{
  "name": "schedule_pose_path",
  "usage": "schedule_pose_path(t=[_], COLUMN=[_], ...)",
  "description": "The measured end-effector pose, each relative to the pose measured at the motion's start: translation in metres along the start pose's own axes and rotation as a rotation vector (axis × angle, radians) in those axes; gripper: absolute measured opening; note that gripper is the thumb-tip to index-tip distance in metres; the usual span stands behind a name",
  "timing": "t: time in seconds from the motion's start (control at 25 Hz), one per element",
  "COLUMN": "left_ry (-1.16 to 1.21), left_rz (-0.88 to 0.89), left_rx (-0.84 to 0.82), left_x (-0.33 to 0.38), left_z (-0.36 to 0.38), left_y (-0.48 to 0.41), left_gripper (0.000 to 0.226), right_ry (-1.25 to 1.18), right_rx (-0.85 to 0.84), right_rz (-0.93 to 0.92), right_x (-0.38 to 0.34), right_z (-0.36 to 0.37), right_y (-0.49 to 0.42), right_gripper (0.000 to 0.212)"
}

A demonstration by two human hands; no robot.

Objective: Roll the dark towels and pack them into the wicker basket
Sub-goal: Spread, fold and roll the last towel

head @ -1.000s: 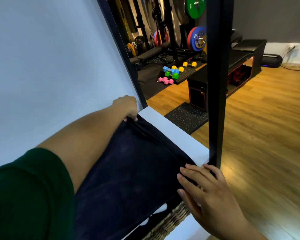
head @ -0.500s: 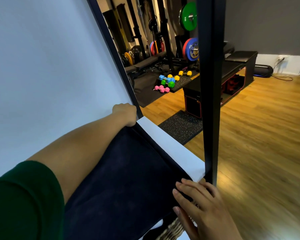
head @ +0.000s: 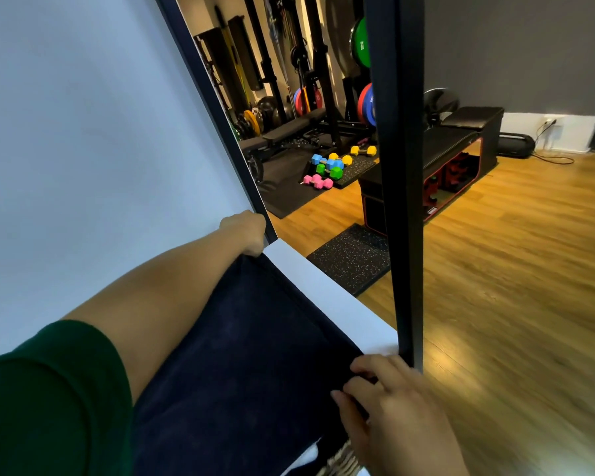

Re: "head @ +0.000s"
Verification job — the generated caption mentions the black dumbbell mat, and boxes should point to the black dumbbell mat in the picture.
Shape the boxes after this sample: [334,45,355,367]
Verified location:
[331,154,378,190]

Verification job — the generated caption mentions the person's left forearm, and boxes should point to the person's left forearm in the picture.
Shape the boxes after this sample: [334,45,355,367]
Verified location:
[62,226,253,403]

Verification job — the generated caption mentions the black round fan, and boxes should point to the black round fan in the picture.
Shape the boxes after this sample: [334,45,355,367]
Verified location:
[424,87,461,128]

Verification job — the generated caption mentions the black weight bench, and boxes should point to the black weight bench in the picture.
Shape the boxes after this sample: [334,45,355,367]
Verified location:
[238,108,328,184]

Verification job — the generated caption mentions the black storage bench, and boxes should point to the black storage bench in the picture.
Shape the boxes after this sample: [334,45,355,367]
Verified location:
[359,106,505,237]

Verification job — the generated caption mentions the black squat rack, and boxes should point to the black squat rack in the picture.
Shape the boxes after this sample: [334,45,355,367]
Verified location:
[241,0,373,148]

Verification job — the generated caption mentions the green weight plate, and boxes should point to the green weight plate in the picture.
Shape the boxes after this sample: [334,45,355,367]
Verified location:
[349,17,372,70]

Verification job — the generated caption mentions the person's left hand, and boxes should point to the person's left hand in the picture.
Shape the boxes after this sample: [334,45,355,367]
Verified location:
[219,210,267,258]

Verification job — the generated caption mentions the red and blue weight plates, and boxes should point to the red and blue weight plates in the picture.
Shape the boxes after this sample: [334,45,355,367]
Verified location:
[357,82,377,128]
[293,85,324,117]

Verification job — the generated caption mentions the dark navy towel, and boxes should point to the dark navy towel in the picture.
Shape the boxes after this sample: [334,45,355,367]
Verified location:
[131,253,375,476]

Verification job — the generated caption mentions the black power cable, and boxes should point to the black power cable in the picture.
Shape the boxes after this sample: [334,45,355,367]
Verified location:
[530,120,575,165]

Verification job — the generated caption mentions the black framed mirror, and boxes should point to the black framed mirror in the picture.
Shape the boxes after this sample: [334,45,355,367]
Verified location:
[153,0,425,373]

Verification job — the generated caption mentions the black cylindrical roller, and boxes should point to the black cylindrical roller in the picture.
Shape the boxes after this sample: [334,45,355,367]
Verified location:
[496,133,536,159]

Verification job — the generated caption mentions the dark green shirt sleeve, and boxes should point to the dark green shirt sleeve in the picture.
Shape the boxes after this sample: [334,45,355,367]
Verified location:
[0,319,134,476]

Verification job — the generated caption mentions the black speckled rubber mat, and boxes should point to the black speckled rubber mat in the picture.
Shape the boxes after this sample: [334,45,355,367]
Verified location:
[306,223,392,297]

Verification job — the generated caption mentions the woven wicker basket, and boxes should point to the woven wicker basket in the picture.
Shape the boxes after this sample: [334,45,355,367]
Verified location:
[315,441,364,476]

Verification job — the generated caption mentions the person's right hand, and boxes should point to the person's right hand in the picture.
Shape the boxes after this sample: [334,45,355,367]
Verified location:
[330,354,471,476]

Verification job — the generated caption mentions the blue dumbbell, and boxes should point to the blue dumbbell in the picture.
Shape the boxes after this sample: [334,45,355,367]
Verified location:
[311,153,345,170]

